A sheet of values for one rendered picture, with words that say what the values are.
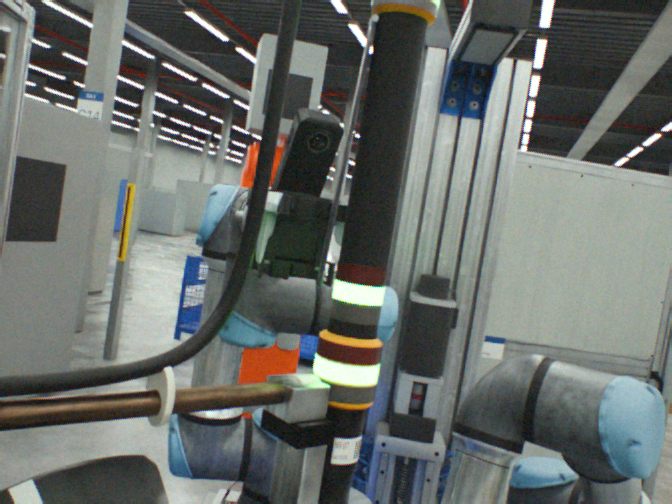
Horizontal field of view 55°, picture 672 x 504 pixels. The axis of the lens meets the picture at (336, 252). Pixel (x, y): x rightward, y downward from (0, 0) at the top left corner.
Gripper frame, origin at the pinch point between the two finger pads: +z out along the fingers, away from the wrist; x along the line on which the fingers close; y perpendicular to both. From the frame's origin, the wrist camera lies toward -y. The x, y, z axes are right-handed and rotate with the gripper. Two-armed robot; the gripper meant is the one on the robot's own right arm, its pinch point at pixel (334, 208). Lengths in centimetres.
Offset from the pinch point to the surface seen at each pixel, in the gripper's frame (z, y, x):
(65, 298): -460, 90, 59
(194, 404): 13.4, 12.0, 10.1
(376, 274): 9.5, 3.9, -0.7
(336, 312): 8.6, 6.8, 1.3
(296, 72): -375, -91, -70
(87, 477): -0.2, 22.3, 15.3
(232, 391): 12.2, 11.5, 7.9
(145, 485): -2.2, 23.7, 11.0
